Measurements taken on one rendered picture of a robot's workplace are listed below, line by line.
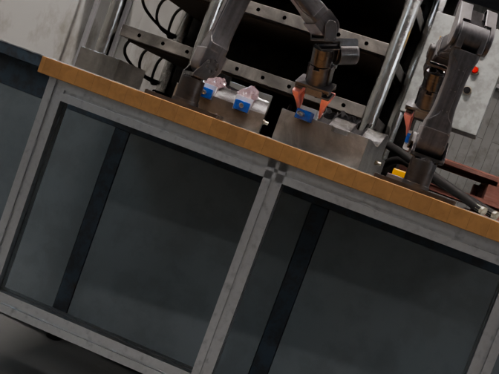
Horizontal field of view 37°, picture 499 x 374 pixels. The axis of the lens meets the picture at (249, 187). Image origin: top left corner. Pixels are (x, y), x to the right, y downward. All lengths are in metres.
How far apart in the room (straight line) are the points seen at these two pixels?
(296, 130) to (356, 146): 0.17
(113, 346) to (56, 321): 0.15
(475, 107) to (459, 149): 9.09
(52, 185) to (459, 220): 1.26
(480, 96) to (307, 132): 1.01
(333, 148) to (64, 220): 0.84
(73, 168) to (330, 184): 0.95
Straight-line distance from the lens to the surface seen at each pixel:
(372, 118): 2.80
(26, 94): 2.42
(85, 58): 2.50
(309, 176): 1.63
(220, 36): 1.86
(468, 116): 2.90
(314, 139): 2.06
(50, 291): 2.35
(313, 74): 2.02
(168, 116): 1.67
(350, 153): 2.04
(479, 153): 12.02
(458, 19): 1.83
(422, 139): 1.79
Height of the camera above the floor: 0.80
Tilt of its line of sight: 4 degrees down
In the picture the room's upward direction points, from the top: 20 degrees clockwise
